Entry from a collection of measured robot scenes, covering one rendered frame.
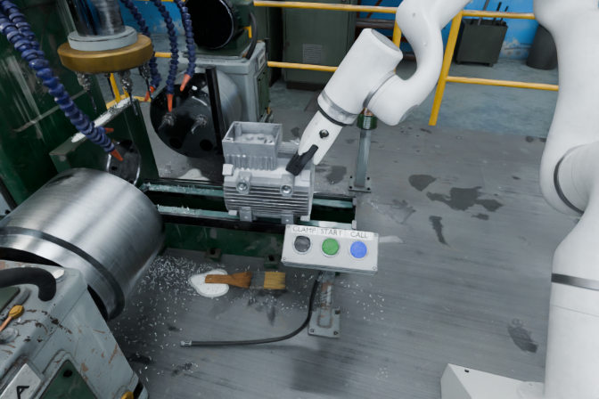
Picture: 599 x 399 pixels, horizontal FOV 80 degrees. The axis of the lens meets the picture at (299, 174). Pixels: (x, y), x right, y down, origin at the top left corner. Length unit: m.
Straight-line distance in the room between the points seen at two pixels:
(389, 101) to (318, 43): 3.31
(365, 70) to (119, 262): 0.52
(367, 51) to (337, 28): 3.22
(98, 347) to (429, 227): 0.87
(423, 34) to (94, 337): 0.71
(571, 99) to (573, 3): 0.20
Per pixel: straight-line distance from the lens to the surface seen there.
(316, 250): 0.65
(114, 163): 1.00
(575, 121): 0.78
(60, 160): 0.91
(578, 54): 0.78
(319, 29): 3.89
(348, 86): 0.65
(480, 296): 1.01
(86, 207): 0.69
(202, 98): 1.08
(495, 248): 1.15
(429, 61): 0.67
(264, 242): 0.94
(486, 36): 5.38
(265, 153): 0.80
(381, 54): 0.63
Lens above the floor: 1.54
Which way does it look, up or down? 35 degrees down
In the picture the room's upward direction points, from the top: straight up
